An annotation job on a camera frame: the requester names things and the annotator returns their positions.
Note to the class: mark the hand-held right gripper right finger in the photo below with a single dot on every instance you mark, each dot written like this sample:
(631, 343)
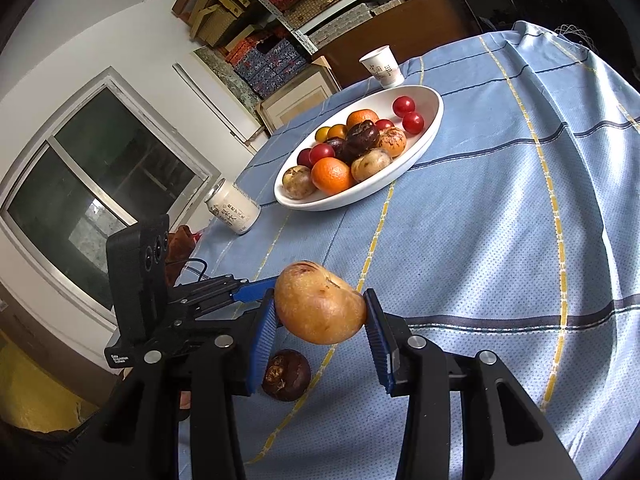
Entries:
(381, 350)

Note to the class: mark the dark brown mangosteen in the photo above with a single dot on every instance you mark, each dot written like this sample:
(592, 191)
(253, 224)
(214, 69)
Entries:
(287, 375)
(362, 138)

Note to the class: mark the green patterned panel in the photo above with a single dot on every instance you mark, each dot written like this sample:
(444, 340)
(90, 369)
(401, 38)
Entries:
(220, 67)

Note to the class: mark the small yellow tangerine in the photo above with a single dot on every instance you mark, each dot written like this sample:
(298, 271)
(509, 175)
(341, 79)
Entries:
(322, 133)

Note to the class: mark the small orange tangerine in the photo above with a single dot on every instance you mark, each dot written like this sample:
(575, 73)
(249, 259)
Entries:
(338, 131)

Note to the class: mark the white metal shelf rack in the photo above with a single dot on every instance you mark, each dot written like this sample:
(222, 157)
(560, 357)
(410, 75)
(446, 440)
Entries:
(272, 7)

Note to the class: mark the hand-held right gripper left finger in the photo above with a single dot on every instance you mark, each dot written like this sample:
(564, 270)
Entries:
(262, 350)

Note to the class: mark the white beverage can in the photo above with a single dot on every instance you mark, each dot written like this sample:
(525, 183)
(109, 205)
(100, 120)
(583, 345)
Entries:
(235, 210)

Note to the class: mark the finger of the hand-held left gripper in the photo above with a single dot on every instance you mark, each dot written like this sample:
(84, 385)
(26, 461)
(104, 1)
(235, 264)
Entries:
(255, 289)
(215, 320)

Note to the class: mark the speckled orange passion fruit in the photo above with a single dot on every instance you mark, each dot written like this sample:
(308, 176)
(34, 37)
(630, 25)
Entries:
(393, 141)

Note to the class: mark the red cherry tomato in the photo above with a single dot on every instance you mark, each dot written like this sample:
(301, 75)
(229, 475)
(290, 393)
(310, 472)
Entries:
(413, 123)
(385, 125)
(404, 105)

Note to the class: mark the yellow cloth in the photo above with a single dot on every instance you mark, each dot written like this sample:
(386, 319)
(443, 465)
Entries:
(35, 390)

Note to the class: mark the blue patterned box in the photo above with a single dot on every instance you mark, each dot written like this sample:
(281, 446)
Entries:
(282, 57)
(257, 80)

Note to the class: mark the brown cloth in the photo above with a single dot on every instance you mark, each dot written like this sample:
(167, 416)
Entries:
(182, 250)

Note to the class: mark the large orange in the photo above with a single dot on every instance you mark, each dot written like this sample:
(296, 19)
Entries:
(332, 176)
(362, 116)

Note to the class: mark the stack of woven yellow boxes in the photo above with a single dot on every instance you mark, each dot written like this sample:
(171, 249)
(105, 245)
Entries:
(215, 20)

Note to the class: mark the blue checked tablecloth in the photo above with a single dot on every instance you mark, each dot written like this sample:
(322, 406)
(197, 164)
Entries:
(475, 210)

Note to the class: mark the white framed dark window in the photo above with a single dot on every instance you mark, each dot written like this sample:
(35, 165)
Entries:
(90, 185)

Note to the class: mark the brown wooden board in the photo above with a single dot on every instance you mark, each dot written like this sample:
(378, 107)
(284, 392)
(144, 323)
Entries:
(400, 30)

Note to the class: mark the tan round fruit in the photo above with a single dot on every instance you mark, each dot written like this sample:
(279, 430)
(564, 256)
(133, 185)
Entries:
(371, 165)

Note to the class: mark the large yellow-orange fruit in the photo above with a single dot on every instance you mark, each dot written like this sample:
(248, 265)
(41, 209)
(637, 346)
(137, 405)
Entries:
(320, 305)

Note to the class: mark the white oval plate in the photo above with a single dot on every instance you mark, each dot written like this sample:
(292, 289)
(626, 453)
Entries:
(425, 110)

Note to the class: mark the brown passion fruit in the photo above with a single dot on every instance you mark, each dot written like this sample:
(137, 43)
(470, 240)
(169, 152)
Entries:
(299, 182)

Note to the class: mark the dark red plum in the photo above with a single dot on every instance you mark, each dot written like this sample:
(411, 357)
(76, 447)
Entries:
(303, 158)
(338, 147)

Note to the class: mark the white paper cup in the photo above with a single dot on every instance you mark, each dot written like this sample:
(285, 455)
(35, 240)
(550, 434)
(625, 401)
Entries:
(382, 67)

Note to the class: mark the long white board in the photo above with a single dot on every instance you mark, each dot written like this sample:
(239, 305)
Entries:
(215, 102)

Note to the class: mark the orange patterned box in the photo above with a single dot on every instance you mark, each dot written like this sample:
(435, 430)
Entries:
(242, 50)

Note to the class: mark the wooden picture frame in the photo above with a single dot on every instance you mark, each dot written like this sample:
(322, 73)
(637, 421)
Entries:
(295, 100)

